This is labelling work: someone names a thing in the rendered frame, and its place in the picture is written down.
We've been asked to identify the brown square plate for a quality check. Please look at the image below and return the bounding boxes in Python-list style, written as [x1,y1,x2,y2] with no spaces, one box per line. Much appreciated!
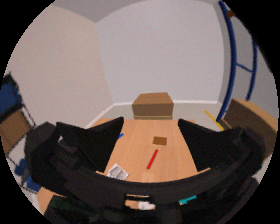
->
[152,136,167,146]

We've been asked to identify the teal rectangular plate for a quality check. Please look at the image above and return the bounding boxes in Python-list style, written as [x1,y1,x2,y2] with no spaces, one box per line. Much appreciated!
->
[179,197,195,204]

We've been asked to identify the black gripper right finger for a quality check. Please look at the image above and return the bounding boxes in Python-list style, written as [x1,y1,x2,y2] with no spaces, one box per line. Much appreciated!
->
[177,118,241,173]

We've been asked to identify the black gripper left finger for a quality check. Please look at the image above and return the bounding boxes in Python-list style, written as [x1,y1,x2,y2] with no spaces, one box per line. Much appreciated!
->
[55,117,124,173]

